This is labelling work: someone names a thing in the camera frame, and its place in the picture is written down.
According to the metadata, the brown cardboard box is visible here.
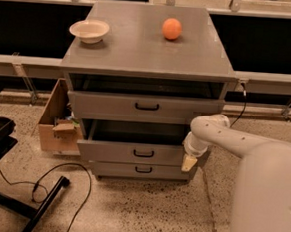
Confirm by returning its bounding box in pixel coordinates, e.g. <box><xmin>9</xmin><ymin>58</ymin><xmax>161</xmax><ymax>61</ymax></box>
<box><xmin>38</xmin><ymin>78</ymin><xmax>83</xmax><ymax>155</ymax></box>

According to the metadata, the grey metal railing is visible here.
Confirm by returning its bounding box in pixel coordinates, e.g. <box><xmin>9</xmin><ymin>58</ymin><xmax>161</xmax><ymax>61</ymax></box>
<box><xmin>0</xmin><ymin>0</ymin><xmax>291</xmax><ymax>124</ymax></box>

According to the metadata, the grey drawer cabinet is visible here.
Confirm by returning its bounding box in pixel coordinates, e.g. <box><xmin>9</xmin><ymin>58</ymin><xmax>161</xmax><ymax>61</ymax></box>
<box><xmin>51</xmin><ymin>0</ymin><xmax>242</xmax><ymax>190</ymax></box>

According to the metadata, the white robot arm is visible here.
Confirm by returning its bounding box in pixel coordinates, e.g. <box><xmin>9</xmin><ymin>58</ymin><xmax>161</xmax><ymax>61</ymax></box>
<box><xmin>182</xmin><ymin>114</ymin><xmax>291</xmax><ymax>232</ymax></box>

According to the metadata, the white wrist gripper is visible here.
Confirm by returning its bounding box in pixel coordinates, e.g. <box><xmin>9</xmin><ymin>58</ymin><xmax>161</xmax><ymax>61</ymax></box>
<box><xmin>181</xmin><ymin>132</ymin><xmax>209</xmax><ymax>173</ymax></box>

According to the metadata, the black power cable right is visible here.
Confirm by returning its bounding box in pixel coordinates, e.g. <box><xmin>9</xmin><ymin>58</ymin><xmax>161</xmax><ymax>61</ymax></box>
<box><xmin>229</xmin><ymin>82</ymin><xmax>250</xmax><ymax>130</ymax></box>

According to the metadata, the grey top drawer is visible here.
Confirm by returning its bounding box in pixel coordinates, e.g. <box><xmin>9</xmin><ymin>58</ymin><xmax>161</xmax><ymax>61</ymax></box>
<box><xmin>68</xmin><ymin>90</ymin><xmax>224</xmax><ymax>124</ymax></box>

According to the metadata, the black floor cable left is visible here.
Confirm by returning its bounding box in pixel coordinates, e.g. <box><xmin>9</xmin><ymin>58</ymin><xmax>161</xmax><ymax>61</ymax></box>
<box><xmin>0</xmin><ymin>157</ymin><xmax>94</xmax><ymax>232</ymax></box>

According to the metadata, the orange fruit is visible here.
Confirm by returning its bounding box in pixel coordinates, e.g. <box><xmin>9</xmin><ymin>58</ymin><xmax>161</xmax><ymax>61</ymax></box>
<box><xmin>162</xmin><ymin>18</ymin><xmax>182</xmax><ymax>40</ymax></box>

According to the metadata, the white paper bowl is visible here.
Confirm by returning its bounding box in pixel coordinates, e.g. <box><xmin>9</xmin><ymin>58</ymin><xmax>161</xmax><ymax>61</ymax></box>
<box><xmin>69</xmin><ymin>19</ymin><xmax>110</xmax><ymax>44</ymax></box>

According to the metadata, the black metal stand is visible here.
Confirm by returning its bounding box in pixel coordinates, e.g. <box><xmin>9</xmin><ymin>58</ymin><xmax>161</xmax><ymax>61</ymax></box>
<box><xmin>0</xmin><ymin>92</ymin><xmax>69</xmax><ymax>232</ymax></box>

